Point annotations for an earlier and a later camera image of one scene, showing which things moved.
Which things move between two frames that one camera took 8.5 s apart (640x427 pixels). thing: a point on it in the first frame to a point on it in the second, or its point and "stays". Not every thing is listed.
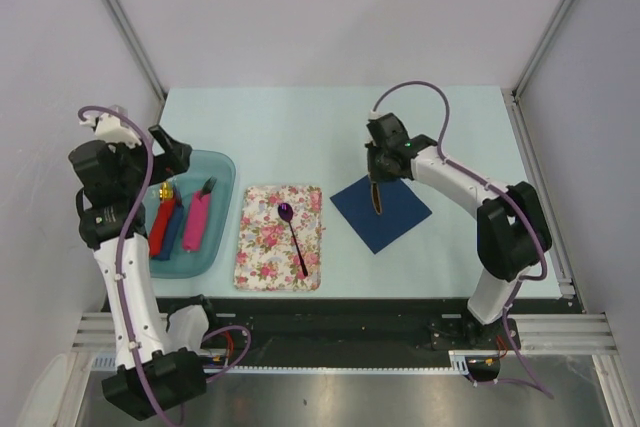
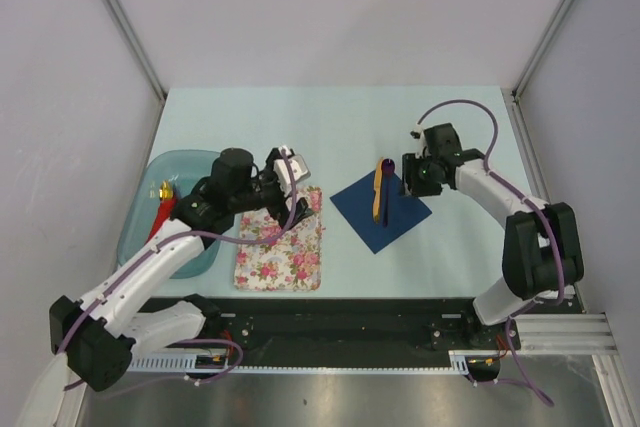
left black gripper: (175, 158) to (279, 209)
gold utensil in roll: (166, 190) stays
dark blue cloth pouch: (402, 211) stays
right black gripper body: (378, 169) to (419, 176)
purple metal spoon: (286, 212) to (387, 167)
